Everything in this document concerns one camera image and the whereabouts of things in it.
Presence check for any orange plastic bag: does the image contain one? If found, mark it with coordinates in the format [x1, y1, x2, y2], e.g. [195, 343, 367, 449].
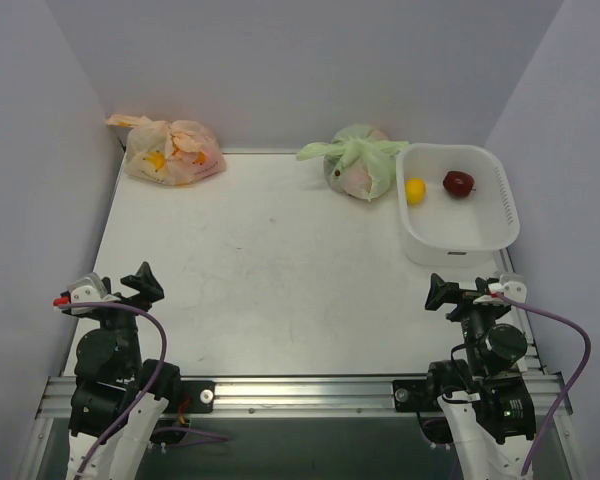
[106, 115, 227, 187]

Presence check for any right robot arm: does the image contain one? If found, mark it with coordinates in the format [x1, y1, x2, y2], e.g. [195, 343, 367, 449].
[423, 274, 536, 479]

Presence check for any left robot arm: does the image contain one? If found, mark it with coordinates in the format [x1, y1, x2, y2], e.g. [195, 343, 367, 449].
[53, 262, 182, 479]

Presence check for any green plastic bag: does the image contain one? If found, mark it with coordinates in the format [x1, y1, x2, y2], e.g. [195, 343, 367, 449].
[296, 124, 409, 202]

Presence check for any white plastic basket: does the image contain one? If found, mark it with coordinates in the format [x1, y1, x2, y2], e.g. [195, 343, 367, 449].
[395, 143, 520, 267]

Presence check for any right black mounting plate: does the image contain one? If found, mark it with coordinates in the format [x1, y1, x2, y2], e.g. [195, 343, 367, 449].
[392, 379, 439, 414]

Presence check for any black mounting plate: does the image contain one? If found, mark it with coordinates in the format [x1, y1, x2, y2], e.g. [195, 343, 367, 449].
[165, 380, 216, 415]
[392, 379, 439, 414]

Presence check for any yellow lemon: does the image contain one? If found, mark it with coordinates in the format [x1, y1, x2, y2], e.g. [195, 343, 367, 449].
[404, 177, 427, 205]

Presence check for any dark red apple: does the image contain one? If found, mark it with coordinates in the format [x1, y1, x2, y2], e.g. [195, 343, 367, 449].
[442, 170, 475, 199]

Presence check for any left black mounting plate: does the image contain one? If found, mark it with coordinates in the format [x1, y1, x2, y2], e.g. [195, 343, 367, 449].
[165, 380, 216, 415]

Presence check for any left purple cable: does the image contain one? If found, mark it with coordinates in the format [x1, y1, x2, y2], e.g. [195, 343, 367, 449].
[67, 301, 231, 480]

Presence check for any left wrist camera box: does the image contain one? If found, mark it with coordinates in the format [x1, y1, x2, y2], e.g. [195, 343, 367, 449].
[53, 273, 116, 316]

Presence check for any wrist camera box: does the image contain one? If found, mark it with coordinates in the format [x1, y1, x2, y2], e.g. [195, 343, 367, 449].
[473, 273, 527, 305]
[53, 273, 116, 316]

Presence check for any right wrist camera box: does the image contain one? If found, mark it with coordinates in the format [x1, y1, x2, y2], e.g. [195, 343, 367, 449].
[473, 273, 527, 305]

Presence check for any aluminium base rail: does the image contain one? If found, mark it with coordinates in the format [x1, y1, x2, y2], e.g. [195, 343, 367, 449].
[36, 370, 562, 419]

